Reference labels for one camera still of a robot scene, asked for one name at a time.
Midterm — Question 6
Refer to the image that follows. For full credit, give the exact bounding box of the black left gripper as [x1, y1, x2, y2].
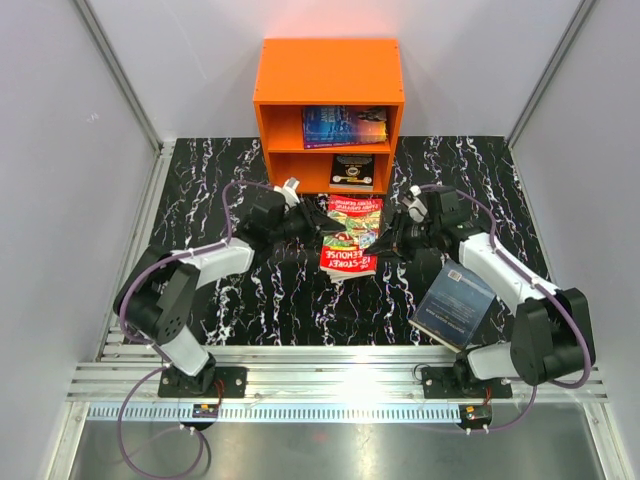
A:
[270, 198, 346, 247]

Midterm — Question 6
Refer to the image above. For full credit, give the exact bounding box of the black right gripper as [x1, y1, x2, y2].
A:
[363, 210, 440, 264]

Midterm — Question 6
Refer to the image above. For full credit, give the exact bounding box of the red Treehouse book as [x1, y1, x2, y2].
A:
[320, 195, 384, 283]

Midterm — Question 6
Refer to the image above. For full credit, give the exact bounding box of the black book with white text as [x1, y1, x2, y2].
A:
[329, 154, 375, 191]

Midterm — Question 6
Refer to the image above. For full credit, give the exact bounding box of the dark blue book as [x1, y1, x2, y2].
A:
[409, 259, 496, 353]

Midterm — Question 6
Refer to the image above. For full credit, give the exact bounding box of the purple paperback book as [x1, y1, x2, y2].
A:
[303, 140, 390, 150]

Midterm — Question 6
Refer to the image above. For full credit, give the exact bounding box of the Jane Eyre book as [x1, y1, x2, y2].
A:
[302, 105, 388, 148]

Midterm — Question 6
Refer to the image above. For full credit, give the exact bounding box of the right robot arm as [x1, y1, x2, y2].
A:
[365, 184, 596, 397]

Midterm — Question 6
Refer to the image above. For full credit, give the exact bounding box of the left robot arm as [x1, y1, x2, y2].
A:
[113, 178, 346, 397]

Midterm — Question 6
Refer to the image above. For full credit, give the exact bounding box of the orange wooden shelf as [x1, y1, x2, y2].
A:
[253, 38, 405, 195]

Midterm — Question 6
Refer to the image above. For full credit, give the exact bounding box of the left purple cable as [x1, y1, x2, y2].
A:
[115, 179, 286, 476]

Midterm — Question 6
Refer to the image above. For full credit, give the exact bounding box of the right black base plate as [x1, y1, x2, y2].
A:
[418, 366, 513, 400]

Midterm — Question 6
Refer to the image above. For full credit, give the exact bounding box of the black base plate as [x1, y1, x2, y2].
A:
[157, 366, 249, 399]
[418, 366, 513, 400]

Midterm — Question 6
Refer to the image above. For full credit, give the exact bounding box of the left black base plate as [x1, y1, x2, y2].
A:
[157, 366, 249, 399]

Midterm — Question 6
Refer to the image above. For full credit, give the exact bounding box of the aluminium rail frame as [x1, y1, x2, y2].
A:
[44, 0, 640, 480]

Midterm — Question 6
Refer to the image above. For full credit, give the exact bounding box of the slotted cable duct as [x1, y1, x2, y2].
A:
[88, 402, 492, 424]

